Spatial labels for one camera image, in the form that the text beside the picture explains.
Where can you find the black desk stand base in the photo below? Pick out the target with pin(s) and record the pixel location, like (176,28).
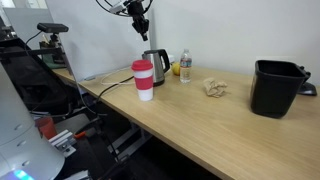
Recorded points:
(306,88)

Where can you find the stainless steel electric kettle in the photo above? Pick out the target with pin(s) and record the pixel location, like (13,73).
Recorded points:
(156,68)

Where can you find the aluminium bracket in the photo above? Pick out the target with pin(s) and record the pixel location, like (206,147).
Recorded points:
(63,141)

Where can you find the crumpled brown paper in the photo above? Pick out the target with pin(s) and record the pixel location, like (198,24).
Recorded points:
(214,88)

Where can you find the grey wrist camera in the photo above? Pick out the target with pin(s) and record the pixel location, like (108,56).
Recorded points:
(118,7)

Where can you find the black stereo camera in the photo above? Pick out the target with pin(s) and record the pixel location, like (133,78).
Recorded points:
(52,27)

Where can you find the green box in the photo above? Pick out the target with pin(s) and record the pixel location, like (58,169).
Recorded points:
(50,61)

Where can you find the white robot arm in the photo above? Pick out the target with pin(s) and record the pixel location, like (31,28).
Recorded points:
(20,143)

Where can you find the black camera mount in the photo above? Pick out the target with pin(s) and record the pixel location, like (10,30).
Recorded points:
(53,45)

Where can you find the red plastic cup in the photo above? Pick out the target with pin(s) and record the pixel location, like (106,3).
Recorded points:
(46,127)

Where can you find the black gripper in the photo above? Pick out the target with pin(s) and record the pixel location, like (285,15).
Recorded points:
(138,16)

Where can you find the white partition board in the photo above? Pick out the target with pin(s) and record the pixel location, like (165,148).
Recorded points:
(96,43)

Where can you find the black plastic bin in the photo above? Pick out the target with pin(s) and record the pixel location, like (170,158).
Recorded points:
(273,90)

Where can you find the grey background panel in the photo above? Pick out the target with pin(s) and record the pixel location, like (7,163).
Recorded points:
(26,23)

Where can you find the clear plastic water bottle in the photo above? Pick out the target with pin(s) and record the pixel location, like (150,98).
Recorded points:
(185,68)

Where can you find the yellow lemon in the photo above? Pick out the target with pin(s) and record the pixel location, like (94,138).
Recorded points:
(176,69)

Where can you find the red and white travel cup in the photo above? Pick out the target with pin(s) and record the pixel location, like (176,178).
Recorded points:
(143,80)

